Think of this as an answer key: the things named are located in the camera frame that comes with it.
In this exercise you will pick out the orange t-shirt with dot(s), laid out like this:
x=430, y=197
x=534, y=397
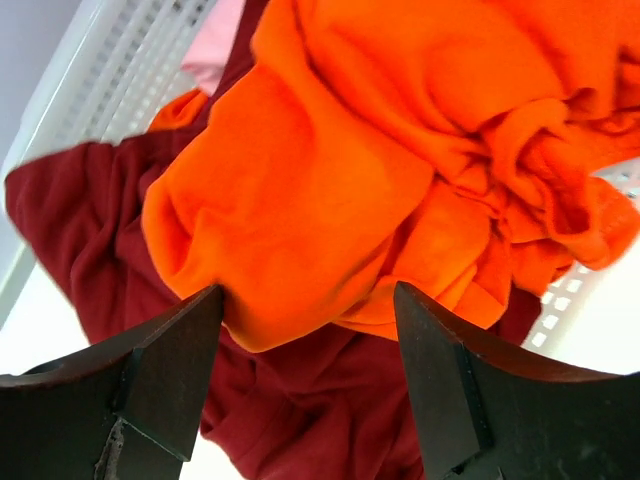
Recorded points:
x=453, y=145

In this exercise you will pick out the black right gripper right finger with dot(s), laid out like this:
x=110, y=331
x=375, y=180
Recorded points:
x=488, y=409

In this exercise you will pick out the dark red t-shirt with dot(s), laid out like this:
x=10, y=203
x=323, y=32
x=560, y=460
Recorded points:
x=100, y=235

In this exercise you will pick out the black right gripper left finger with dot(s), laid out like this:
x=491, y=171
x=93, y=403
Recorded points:
x=128, y=407

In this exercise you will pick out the pink garment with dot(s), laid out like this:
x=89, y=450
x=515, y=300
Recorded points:
x=208, y=54

